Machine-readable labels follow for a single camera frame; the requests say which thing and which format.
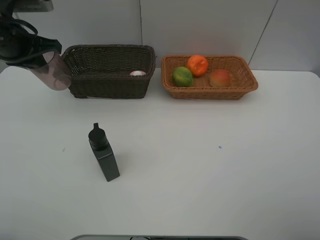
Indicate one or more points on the orange mandarin fruit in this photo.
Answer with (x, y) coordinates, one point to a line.
(198, 65)

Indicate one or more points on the translucent purple plastic cup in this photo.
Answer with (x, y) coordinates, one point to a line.
(55, 74)

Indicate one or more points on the green lime fruit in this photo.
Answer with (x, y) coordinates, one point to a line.
(182, 77)

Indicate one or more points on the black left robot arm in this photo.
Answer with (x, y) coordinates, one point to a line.
(8, 7)

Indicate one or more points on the dark brown wicker basket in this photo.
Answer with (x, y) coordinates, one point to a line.
(103, 71)

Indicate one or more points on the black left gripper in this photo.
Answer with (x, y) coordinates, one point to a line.
(20, 44)

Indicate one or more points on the red yellow peach fruit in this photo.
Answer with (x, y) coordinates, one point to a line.
(220, 78)

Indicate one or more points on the pink bottle white cap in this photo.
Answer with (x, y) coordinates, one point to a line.
(137, 73)

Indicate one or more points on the black square dispenser bottle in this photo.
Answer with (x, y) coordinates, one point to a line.
(103, 153)

